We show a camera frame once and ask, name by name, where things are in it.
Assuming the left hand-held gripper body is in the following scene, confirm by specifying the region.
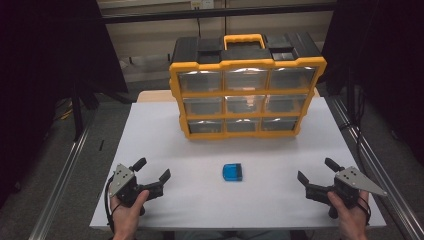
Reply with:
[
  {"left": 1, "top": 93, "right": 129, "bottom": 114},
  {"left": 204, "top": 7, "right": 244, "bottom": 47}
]
[{"left": 109, "top": 163, "right": 148, "bottom": 208}]

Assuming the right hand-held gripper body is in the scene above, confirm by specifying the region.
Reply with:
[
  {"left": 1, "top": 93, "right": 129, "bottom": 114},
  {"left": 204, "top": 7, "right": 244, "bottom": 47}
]
[{"left": 328, "top": 165, "right": 389, "bottom": 220}]

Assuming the small blue plastic case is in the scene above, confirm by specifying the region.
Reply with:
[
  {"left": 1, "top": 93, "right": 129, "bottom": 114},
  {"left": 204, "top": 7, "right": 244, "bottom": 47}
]
[{"left": 222, "top": 162, "right": 244, "bottom": 182}]

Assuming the clear plastic drawer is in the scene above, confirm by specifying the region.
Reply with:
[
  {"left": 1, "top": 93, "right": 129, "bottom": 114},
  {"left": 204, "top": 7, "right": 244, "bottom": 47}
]
[{"left": 225, "top": 118, "right": 262, "bottom": 133}]

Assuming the yellow black drawer organizer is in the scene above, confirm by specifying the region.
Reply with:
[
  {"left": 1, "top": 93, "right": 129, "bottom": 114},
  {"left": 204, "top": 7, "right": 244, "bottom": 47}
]
[{"left": 168, "top": 32, "right": 328, "bottom": 140}]

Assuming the person's left hand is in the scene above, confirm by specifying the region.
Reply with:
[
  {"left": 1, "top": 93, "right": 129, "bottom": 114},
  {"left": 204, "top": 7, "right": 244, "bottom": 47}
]
[{"left": 110, "top": 189, "right": 150, "bottom": 240}]

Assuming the person's right hand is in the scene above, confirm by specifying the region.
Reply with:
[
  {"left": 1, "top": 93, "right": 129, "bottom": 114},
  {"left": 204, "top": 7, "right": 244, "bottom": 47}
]
[{"left": 327, "top": 190, "right": 370, "bottom": 240}]

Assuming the black metal stand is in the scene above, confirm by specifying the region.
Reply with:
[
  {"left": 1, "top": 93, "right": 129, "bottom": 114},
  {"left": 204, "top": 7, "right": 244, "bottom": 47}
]
[{"left": 71, "top": 79, "right": 134, "bottom": 141}]

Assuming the black curtain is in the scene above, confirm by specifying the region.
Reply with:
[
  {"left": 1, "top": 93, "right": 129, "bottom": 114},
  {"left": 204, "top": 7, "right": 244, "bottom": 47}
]
[
  {"left": 319, "top": 0, "right": 424, "bottom": 168},
  {"left": 0, "top": 0, "right": 129, "bottom": 208}
]

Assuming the black horizontal bar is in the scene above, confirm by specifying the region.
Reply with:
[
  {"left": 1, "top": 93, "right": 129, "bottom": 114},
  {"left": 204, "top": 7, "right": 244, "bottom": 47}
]
[{"left": 99, "top": 2, "right": 338, "bottom": 24}]

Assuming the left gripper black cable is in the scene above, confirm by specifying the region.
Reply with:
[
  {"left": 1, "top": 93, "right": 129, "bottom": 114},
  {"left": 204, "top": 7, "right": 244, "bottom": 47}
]
[{"left": 104, "top": 175, "right": 116, "bottom": 234}]

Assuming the aluminium frame rail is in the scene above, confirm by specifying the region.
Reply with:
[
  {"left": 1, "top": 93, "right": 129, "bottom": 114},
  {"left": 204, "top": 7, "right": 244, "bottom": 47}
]
[
  {"left": 28, "top": 109, "right": 98, "bottom": 240},
  {"left": 324, "top": 94, "right": 424, "bottom": 240}
]

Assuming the right gripper black cord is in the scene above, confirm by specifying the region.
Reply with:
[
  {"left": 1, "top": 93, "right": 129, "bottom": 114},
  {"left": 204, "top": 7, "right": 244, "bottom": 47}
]
[{"left": 356, "top": 196, "right": 372, "bottom": 226}]

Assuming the black floor cable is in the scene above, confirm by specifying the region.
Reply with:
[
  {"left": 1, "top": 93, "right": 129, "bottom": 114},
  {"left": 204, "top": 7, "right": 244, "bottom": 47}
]
[{"left": 339, "top": 88, "right": 368, "bottom": 163}]

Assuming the yellow floor cable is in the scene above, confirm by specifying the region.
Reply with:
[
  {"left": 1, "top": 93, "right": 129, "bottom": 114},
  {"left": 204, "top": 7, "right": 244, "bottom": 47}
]
[{"left": 59, "top": 101, "right": 75, "bottom": 121}]

